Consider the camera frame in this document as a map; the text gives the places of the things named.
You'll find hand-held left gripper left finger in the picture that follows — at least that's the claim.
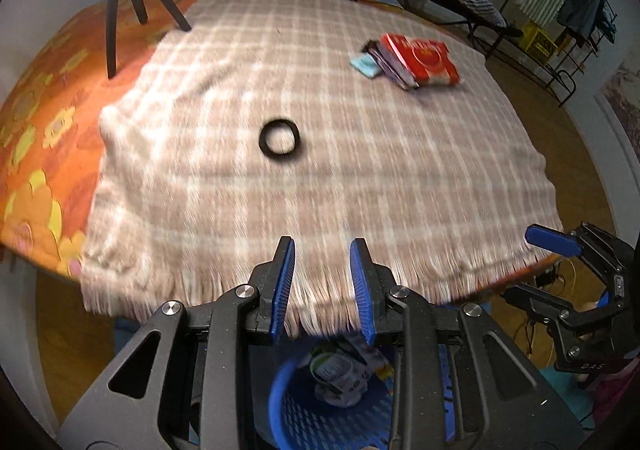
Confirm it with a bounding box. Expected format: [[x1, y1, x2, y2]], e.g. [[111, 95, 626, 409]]
[[57, 236, 297, 450]]

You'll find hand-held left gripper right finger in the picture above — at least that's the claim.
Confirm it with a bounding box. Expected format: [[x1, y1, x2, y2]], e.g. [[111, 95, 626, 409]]
[[348, 237, 586, 450]]

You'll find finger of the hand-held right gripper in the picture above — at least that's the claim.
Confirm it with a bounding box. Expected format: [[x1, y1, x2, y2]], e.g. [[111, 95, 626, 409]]
[[525, 224, 583, 257], [502, 282, 568, 325]]

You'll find green white milk carton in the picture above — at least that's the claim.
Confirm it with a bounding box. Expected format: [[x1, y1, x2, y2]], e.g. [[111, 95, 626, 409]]
[[300, 337, 391, 403]]

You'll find blue plastic basket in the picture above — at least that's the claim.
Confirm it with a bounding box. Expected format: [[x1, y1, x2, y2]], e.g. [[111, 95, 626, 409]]
[[267, 340, 401, 450]]

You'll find beige plaid cloth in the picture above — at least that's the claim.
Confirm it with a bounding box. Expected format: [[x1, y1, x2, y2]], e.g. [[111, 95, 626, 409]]
[[80, 0, 563, 335]]

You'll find black clothes rack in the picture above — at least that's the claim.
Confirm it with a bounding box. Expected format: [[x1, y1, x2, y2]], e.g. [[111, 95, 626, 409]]
[[495, 0, 621, 108]]

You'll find yellow crate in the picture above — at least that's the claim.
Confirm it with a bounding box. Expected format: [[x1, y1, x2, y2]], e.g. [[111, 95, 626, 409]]
[[520, 22, 558, 58]]

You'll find red tissue packet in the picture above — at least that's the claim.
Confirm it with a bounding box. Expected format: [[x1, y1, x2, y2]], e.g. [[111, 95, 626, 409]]
[[381, 34, 461, 88]]

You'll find light blue packet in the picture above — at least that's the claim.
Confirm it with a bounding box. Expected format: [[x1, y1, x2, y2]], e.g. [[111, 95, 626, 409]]
[[350, 54, 381, 79]]

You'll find dark purple packet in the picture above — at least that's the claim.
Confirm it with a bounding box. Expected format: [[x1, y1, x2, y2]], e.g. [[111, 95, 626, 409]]
[[362, 40, 420, 90]]

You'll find dark jacket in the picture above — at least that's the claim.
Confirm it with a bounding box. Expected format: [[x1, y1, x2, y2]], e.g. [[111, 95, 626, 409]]
[[557, 0, 603, 43]]

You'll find striped garment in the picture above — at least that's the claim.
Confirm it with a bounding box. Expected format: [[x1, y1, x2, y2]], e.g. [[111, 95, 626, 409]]
[[460, 0, 508, 28]]

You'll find orange floral sheet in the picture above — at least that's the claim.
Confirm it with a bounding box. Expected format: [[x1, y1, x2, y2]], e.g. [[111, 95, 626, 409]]
[[0, 0, 566, 301]]

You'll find black tripod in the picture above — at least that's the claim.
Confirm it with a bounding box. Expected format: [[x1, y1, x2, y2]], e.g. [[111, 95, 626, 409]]
[[102, 0, 193, 79]]

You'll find black hair tie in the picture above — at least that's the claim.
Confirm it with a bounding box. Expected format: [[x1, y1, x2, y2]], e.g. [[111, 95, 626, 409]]
[[259, 118, 302, 157]]

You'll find wall poster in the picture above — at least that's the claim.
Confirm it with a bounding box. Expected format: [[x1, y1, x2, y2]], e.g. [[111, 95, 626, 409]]
[[597, 62, 640, 145]]

